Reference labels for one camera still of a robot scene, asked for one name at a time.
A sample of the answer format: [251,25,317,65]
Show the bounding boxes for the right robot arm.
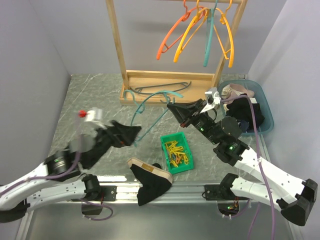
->
[167,99,318,227]

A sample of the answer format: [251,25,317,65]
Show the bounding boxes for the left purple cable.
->
[0,119,114,221]

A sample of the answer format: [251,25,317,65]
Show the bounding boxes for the beige underwear in basket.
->
[220,83,255,104]

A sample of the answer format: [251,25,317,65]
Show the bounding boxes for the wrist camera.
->
[77,107,106,129]
[200,87,221,113]

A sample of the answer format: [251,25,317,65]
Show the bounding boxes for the white underwear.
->
[250,98,258,104]

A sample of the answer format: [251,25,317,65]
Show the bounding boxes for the green plastic bin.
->
[160,132,194,175]

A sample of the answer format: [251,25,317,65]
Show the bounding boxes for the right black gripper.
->
[167,98,221,145]

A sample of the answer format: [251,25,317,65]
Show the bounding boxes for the teal laundry basket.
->
[217,79,274,135]

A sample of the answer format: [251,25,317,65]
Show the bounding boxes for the yellow hanger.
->
[173,0,209,63]
[214,0,235,68]

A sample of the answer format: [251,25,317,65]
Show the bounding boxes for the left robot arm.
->
[0,120,142,223]

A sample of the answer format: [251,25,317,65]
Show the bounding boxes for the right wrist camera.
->
[200,87,221,113]

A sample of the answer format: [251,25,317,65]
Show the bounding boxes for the orange clothes hanger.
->
[156,0,196,60]

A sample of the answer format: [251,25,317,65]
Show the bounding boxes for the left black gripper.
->
[86,119,143,169]

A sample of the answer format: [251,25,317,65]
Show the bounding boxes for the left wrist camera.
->
[77,107,106,129]

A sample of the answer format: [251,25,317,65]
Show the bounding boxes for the black underwear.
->
[127,157,173,207]
[225,97,265,128]

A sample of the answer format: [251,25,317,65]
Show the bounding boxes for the black underwear front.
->
[225,97,265,128]

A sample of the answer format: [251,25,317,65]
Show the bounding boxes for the teal hanger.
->
[123,89,184,147]
[203,0,218,67]
[126,81,192,104]

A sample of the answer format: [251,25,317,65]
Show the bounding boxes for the aluminium mounting rail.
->
[25,183,298,240]

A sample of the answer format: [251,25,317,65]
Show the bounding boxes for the wooden clothes rack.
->
[105,0,247,105]

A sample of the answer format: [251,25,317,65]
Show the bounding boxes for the yellow hanger left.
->
[173,0,209,63]

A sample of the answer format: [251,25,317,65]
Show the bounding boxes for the black underwear back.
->
[127,157,173,207]

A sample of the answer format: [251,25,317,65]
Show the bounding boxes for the yellow hanger right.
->
[214,0,235,68]

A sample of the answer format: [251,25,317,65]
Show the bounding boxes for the yellow clothespins in bin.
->
[164,140,190,168]

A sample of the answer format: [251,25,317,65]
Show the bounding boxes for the navy underwear in basket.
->
[236,119,255,133]

